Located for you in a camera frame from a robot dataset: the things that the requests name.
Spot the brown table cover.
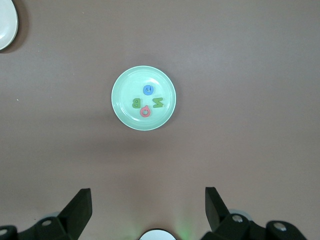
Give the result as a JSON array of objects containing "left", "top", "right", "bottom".
[{"left": 0, "top": 0, "right": 320, "bottom": 240}]

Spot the red capital letter Q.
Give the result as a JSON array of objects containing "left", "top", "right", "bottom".
[{"left": 139, "top": 105, "right": 151, "bottom": 118}]

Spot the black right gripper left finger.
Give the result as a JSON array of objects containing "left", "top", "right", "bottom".
[{"left": 0, "top": 188, "right": 94, "bottom": 240}]

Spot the light green plate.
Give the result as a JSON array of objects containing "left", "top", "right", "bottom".
[{"left": 111, "top": 65, "right": 177, "bottom": 131}]

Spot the green capital letter N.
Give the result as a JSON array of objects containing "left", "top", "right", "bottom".
[{"left": 152, "top": 97, "right": 165, "bottom": 109}]

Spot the beige plate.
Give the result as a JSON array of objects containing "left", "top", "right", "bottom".
[{"left": 0, "top": 0, "right": 20, "bottom": 51}]

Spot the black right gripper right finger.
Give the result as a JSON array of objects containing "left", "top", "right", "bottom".
[{"left": 203, "top": 186, "right": 307, "bottom": 240}]

